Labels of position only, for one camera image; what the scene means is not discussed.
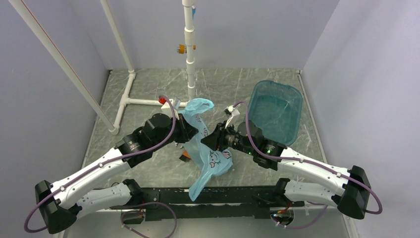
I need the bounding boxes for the light blue plastic bag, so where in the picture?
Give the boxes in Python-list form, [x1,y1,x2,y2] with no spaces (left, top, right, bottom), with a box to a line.
[180,98,233,201]

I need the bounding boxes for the purple cable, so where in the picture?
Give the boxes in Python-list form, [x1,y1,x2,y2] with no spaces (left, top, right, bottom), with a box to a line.
[23,95,178,238]
[233,101,383,230]

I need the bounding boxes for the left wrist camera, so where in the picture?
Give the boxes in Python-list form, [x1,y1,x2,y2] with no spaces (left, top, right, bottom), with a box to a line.
[158,96,187,117]

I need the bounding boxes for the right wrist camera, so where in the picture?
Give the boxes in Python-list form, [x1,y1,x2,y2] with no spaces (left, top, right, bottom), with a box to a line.
[224,105,240,129]

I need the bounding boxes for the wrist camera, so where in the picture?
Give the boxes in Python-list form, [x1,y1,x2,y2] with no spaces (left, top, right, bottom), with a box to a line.
[224,105,240,129]
[158,96,187,117]

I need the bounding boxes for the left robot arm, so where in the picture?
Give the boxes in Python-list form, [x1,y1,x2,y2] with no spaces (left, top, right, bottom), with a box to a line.
[35,113,199,234]

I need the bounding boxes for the orange knob on pipe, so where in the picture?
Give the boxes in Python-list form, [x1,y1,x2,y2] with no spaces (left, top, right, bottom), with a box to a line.
[176,44,188,54]

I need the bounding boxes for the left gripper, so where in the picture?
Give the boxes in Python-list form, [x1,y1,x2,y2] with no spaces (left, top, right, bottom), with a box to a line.
[152,113,199,151]

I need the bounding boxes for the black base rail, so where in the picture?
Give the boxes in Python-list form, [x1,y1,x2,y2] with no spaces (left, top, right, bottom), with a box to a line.
[113,186,304,221]

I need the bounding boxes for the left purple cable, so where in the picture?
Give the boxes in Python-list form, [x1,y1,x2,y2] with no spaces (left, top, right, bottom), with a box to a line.
[23,95,178,238]

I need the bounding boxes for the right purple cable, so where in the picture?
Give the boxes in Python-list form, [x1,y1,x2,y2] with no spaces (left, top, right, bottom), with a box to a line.
[233,101,383,230]

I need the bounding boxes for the orange black tool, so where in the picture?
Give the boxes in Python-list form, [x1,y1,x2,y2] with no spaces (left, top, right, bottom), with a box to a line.
[179,150,191,163]

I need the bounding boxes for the teal plastic bin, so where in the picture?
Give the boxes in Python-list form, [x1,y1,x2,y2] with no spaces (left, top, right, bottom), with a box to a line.
[248,80,303,146]

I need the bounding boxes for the white PVC pipe frame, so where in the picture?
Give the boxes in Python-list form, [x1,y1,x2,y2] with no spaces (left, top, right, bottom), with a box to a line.
[10,0,196,135]

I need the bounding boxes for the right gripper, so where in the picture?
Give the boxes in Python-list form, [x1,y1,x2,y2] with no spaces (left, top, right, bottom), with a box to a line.
[201,120,256,156]

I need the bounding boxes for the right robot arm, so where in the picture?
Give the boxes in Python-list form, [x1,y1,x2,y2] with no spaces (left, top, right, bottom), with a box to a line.
[201,122,371,220]

